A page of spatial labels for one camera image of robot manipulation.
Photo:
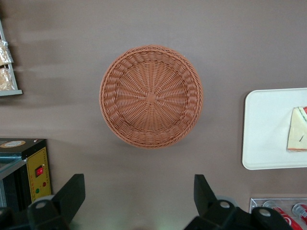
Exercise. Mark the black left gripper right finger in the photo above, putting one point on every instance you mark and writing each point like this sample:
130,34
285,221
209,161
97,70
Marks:
211,210

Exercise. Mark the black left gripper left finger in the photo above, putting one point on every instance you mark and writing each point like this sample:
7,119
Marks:
67,201

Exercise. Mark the triangle sandwich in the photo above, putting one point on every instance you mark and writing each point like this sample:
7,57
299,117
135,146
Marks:
297,129

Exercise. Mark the cream plastic tray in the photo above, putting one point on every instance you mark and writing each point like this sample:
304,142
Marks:
263,131

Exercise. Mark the grey metal snack tray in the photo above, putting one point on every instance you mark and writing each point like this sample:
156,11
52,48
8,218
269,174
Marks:
9,93

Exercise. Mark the round brown wicker basket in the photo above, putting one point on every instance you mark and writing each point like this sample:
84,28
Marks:
151,98

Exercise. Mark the clear acrylic bottle rack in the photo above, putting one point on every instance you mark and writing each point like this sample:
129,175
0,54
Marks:
254,203

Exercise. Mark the black food warmer cabinet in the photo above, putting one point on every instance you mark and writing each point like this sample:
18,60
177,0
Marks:
39,163

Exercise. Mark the red cola bottle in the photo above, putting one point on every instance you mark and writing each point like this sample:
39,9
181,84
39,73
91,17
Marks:
301,209
287,220

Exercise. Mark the clear bag of crackers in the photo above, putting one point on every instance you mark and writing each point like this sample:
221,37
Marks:
3,54
4,80

